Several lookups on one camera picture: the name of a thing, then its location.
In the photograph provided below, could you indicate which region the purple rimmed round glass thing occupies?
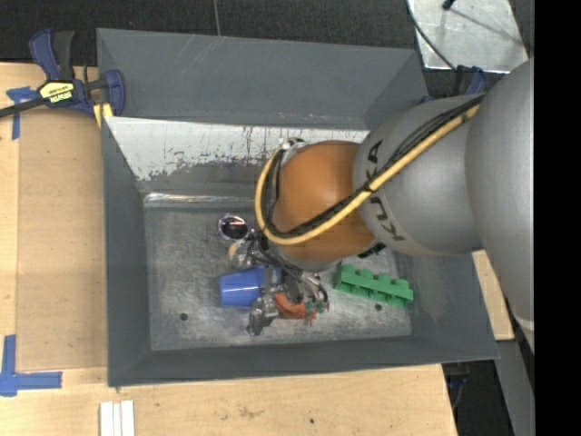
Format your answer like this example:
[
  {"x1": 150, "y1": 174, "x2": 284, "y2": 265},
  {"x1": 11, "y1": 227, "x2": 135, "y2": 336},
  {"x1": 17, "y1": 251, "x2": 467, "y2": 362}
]
[{"x1": 217, "y1": 213, "x2": 251, "y2": 242}]

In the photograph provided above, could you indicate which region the pale wood board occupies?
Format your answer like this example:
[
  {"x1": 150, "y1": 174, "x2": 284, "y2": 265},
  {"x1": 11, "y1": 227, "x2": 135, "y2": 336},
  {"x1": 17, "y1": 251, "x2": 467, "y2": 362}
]
[{"x1": 15, "y1": 106, "x2": 111, "y2": 373}]

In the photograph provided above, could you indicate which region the green toy brick block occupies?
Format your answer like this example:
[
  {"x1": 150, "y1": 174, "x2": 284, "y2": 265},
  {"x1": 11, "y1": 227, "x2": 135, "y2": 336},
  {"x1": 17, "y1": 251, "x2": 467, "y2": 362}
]
[{"x1": 331, "y1": 263, "x2": 416, "y2": 309}]

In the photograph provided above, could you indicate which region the blue cup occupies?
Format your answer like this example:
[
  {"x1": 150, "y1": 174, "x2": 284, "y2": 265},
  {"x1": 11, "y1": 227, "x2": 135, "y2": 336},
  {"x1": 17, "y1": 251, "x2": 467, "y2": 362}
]
[{"x1": 219, "y1": 266, "x2": 270, "y2": 310}]

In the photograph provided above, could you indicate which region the black cylinder on white bracket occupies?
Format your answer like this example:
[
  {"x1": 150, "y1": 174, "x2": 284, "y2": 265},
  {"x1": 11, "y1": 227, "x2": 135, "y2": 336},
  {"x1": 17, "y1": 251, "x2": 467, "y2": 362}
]
[{"x1": 357, "y1": 243, "x2": 388, "y2": 260}]

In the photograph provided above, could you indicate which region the grey metal bin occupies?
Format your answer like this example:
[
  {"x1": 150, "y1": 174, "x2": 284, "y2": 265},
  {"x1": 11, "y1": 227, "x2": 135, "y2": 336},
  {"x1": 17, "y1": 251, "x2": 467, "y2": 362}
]
[{"x1": 95, "y1": 27, "x2": 501, "y2": 388}]

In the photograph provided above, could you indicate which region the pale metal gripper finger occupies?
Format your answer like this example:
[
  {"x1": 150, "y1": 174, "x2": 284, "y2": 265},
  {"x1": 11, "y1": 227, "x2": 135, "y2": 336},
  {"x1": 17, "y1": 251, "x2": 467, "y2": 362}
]
[
  {"x1": 251, "y1": 294, "x2": 279, "y2": 318},
  {"x1": 247, "y1": 313, "x2": 274, "y2": 337}
]

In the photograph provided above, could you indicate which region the orange toy carrot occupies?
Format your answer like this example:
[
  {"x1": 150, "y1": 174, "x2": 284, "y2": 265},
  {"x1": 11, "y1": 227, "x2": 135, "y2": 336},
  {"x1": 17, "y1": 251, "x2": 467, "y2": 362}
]
[{"x1": 271, "y1": 291, "x2": 329, "y2": 327}]

